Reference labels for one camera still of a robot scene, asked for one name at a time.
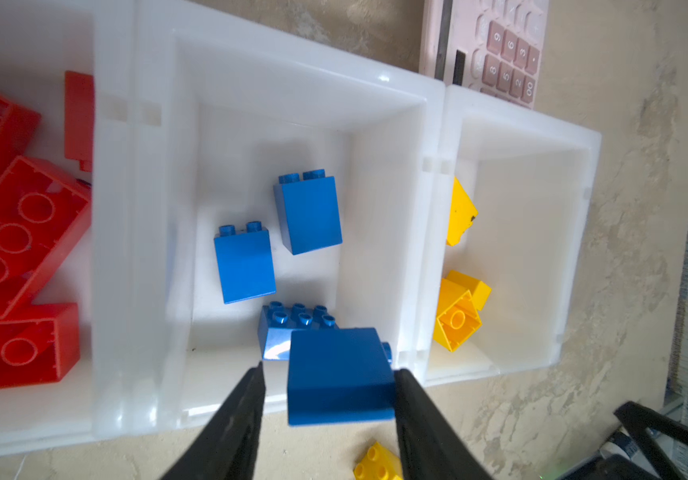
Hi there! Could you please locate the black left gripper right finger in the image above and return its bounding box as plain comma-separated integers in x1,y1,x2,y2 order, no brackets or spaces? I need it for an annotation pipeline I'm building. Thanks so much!
394,369,491,479

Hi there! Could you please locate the light blue lego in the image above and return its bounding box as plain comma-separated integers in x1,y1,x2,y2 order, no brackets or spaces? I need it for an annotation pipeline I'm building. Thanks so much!
287,328,396,427

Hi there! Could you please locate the red long lego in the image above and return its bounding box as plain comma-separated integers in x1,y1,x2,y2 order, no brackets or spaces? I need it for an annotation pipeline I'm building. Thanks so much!
0,303,81,389

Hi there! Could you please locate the blue lego top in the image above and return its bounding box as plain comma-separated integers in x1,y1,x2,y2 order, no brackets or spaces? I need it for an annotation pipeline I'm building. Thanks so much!
214,221,276,304

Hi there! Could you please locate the blue lego with studs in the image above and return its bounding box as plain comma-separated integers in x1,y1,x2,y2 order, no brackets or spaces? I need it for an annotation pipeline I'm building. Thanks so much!
257,301,338,361

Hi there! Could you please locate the red long lego diagonal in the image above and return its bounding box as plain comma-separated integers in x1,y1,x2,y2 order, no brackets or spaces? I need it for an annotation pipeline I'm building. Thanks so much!
0,156,92,319

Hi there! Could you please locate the yellow square lego brick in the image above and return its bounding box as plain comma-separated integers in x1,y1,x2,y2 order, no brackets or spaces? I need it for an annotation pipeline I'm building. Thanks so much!
433,279,482,352

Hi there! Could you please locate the pink calculator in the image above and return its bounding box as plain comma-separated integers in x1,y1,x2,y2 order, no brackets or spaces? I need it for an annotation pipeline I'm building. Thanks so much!
419,0,549,109

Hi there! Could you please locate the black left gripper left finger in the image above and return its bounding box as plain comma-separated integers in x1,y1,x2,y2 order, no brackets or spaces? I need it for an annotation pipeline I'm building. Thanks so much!
163,363,266,480

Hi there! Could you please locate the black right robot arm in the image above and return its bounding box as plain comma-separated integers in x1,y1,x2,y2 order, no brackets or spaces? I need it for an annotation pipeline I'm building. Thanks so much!
560,401,688,479

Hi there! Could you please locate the white three-compartment bin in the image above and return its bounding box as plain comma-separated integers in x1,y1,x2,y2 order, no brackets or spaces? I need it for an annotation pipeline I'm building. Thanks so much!
0,0,603,464

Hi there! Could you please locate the yellow lego cluster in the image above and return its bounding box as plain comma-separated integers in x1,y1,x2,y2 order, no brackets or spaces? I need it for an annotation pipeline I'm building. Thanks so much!
446,178,478,246
353,442,403,480

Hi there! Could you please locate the narrow red lego brick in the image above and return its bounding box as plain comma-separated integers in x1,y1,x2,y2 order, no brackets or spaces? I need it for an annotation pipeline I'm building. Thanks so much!
64,71,95,173

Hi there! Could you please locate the yellow studded lego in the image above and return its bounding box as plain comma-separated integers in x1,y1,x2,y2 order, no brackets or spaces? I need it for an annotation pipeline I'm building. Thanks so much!
446,270,492,311

